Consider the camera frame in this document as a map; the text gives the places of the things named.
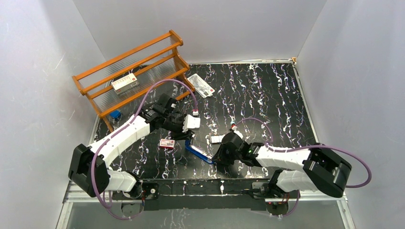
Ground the white box on shelf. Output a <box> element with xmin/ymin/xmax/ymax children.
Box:
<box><xmin>111</xmin><ymin>73</ymin><xmax>139</xmax><ymax>94</ymax></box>

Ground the red white staple box sleeve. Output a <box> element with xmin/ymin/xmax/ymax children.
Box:
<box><xmin>159</xmin><ymin>139</ymin><xmax>175</xmax><ymax>149</ymax></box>

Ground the aluminium frame rail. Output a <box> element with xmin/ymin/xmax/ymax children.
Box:
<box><xmin>63</xmin><ymin>178</ymin><xmax>349</xmax><ymax>203</ymax></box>

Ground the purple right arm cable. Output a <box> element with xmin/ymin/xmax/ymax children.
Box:
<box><xmin>231</xmin><ymin>117</ymin><xmax>373</xmax><ymax>219</ymax></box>

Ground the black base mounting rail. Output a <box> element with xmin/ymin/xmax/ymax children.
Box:
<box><xmin>113</xmin><ymin>178</ymin><xmax>298</xmax><ymax>214</ymax></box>

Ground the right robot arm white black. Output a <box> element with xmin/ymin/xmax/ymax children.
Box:
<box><xmin>212</xmin><ymin>132</ymin><xmax>352</xmax><ymax>198</ymax></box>

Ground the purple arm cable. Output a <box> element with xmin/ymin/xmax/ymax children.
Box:
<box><xmin>231</xmin><ymin>117</ymin><xmax>373</xmax><ymax>219</ymax></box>
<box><xmin>91</xmin><ymin>79</ymin><xmax>199</xmax><ymax>221</ymax></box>

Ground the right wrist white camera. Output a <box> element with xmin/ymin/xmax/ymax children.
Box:
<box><xmin>231</xmin><ymin>125</ymin><xmax>244</xmax><ymax>139</ymax></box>

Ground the orange wooden shelf rack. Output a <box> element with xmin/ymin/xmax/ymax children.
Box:
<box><xmin>72</xmin><ymin>30</ymin><xmax>195</xmax><ymax>132</ymax></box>

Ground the white printed paper packet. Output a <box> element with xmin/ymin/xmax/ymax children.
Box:
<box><xmin>187</xmin><ymin>73</ymin><xmax>215</xmax><ymax>98</ymax></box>

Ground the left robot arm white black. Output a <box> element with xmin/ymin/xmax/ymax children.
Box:
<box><xmin>68</xmin><ymin>94</ymin><xmax>199</xmax><ymax>198</ymax></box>

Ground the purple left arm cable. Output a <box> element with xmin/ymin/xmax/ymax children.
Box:
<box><xmin>91</xmin><ymin>79</ymin><xmax>199</xmax><ymax>221</ymax></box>

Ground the small blue object under shelf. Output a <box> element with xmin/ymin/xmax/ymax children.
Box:
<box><xmin>109</xmin><ymin>110</ymin><xmax>122</xmax><ymax>122</ymax></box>

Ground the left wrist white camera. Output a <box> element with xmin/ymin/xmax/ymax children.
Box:
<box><xmin>182</xmin><ymin>114</ymin><xmax>201</xmax><ymax>133</ymax></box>

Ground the wrist white camera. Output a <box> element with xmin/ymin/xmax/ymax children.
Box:
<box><xmin>231</xmin><ymin>125</ymin><xmax>244</xmax><ymax>139</ymax></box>
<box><xmin>182</xmin><ymin>114</ymin><xmax>201</xmax><ymax>133</ymax></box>

